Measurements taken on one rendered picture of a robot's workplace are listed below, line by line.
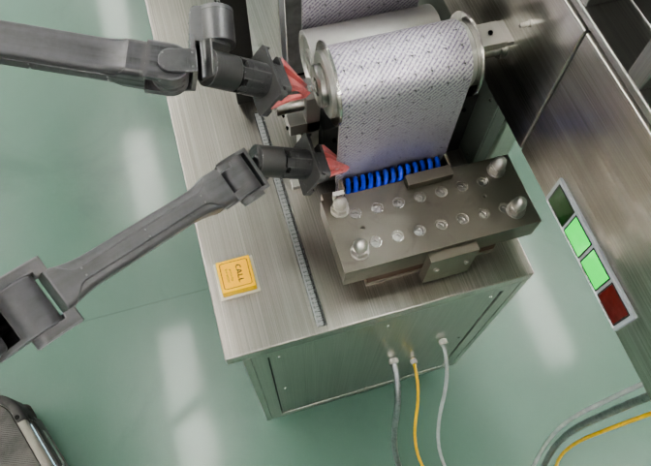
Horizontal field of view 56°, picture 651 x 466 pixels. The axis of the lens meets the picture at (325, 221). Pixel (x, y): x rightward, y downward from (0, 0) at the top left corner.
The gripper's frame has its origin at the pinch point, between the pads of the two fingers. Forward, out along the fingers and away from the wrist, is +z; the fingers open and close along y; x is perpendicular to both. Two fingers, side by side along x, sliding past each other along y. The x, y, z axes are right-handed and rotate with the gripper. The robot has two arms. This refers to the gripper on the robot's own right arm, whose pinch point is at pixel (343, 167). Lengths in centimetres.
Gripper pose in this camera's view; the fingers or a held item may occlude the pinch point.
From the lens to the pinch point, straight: 118.9
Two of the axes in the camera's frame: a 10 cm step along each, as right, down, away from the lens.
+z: 8.2, 0.1, 5.7
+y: 2.8, 8.6, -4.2
